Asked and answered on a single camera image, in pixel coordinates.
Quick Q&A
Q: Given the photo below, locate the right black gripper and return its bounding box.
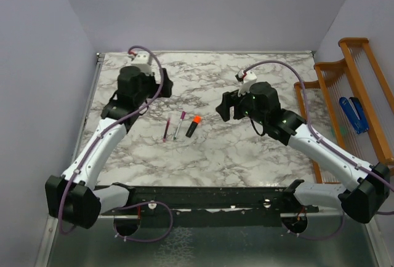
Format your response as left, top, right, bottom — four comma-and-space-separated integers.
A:
216, 83, 267, 126

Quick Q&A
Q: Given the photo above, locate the red ink pen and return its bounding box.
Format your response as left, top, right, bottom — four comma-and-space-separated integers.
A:
163, 117, 171, 142

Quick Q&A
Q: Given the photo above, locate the white pen green tip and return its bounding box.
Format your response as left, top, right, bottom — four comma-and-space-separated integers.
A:
173, 118, 183, 140

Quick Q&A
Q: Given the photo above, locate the black orange highlighter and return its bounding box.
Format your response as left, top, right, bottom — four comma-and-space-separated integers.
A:
185, 121, 198, 138

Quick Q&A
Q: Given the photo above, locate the purple pen cap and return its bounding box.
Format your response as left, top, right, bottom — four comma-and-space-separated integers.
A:
180, 111, 186, 121

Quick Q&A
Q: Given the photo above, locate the orange highlighter cap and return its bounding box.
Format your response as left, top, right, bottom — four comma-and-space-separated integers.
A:
193, 116, 201, 124

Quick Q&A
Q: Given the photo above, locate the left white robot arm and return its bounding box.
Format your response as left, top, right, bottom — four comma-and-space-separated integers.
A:
45, 66, 173, 229

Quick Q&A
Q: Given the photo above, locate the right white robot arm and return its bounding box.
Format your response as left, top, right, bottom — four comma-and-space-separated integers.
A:
215, 82, 393, 223

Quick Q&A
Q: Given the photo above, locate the wooden rack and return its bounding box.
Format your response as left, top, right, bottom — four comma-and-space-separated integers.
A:
294, 38, 393, 169

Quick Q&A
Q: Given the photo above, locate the blue stapler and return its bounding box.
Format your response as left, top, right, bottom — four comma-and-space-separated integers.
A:
339, 97, 369, 134

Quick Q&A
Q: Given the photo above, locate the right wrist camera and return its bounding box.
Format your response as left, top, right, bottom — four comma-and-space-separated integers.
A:
235, 70, 257, 97

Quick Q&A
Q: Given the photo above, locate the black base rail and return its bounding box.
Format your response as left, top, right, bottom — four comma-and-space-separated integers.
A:
101, 186, 318, 228

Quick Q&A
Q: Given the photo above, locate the aluminium frame rail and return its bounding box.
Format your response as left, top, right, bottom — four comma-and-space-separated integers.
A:
35, 53, 105, 266

